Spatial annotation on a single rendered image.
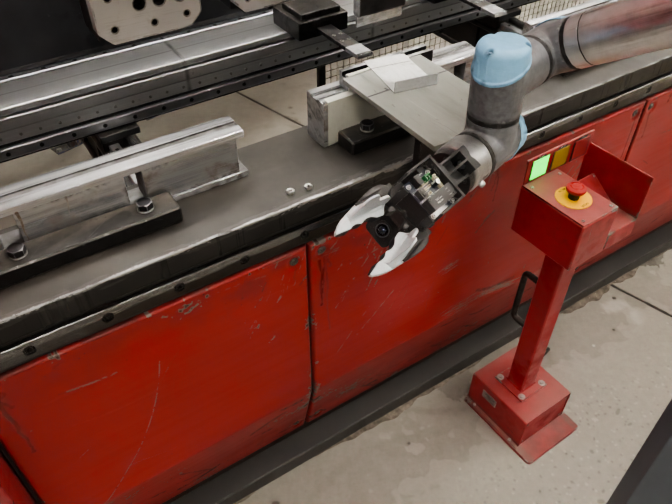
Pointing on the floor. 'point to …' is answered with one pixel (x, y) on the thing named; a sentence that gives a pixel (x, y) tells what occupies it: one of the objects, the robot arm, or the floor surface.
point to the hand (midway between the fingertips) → (355, 252)
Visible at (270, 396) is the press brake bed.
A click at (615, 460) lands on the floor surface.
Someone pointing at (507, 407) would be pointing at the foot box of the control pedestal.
